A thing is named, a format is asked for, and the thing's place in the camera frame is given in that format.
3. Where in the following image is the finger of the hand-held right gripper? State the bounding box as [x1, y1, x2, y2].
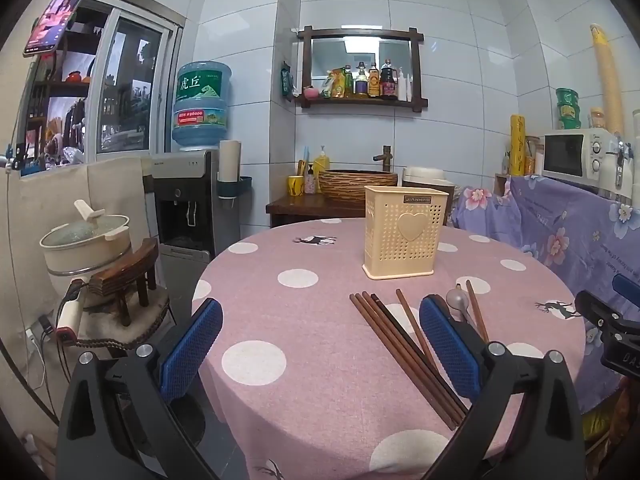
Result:
[574, 290, 640, 348]
[611, 273, 640, 308]

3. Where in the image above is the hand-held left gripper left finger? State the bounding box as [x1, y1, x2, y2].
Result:
[56, 298, 251, 480]

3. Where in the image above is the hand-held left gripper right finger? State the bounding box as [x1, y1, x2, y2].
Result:
[419, 295, 586, 480]

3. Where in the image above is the brown wooden chopstick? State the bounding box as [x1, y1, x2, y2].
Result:
[362, 290, 470, 415]
[396, 288, 440, 372]
[466, 279, 490, 344]
[355, 292, 464, 423]
[349, 294, 458, 432]

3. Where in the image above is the metal spoon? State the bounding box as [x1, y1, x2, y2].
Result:
[446, 284, 478, 328]

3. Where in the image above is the beige perforated utensil holder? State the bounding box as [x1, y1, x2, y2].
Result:
[363, 185, 449, 280]

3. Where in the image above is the purple floral cloth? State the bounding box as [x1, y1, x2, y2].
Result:
[452, 175, 640, 413]

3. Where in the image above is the yellow cushion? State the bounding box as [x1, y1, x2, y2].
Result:
[582, 390, 632, 457]

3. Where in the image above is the grey round cushion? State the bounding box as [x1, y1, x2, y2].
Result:
[75, 290, 173, 352]

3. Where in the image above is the small dark wooden stool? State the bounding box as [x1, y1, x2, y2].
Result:
[90, 237, 161, 327]

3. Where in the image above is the pink polka dot tablecloth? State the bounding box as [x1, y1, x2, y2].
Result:
[191, 217, 586, 480]

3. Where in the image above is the white jug with metal clip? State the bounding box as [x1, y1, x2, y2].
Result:
[597, 135, 637, 202]

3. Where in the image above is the white microwave oven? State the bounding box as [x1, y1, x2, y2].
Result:
[542, 129, 621, 191]

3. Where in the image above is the cream pot with lid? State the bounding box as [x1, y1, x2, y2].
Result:
[40, 200, 132, 281]

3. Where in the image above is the grey water dispenser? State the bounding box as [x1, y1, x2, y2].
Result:
[150, 149, 241, 266]

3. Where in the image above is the teal cup tube holder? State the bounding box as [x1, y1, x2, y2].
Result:
[217, 176, 253, 200]

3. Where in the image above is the white and brown rice cooker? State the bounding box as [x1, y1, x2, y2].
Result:
[402, 166, 458, 202]

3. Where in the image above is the dark wooden washstand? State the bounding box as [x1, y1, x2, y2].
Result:
[266, 194, 451, 228]

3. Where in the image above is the yellow wrap roll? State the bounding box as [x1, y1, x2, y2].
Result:
[510, 115, 527, 177]

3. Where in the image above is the woven brown basin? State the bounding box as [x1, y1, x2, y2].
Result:
[318, 170, 398, 204]

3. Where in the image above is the white paper cup tube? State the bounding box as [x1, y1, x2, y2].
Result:
[218, 140, 242, 183]

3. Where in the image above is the bronze faucet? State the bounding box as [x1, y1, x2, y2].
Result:
[372, 145, 396, 173]

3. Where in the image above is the tall yellow ribbed tube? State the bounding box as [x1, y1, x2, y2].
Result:
[590, 24, 626, 133]

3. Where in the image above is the blue water jug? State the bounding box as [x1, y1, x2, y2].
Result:
[171, 61, 233, 152]

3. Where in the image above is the sliding glass window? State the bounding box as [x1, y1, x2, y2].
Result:
[85, 7, 183, 161]

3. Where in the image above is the dark soy sauce bottle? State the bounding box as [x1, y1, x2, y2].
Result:
[379, 59, 399, 100]

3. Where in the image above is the cluttered dark shelf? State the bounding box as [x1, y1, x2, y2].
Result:
[20, 7, 101, 176]

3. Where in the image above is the yellow snack packet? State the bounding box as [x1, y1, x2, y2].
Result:
[322, 67, 346, 98]

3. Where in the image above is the smartphone with lit screen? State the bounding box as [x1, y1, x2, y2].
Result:
[22, 0, 91, 58]

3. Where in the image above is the white handled appliance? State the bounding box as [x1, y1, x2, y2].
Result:
[55, 280, 97, 343]

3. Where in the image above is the white cable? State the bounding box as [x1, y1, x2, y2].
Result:
[26, 310, 57, 392]

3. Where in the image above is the wooden wall shelf with mirror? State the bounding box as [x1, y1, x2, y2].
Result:
[296, 26, 430, 115]

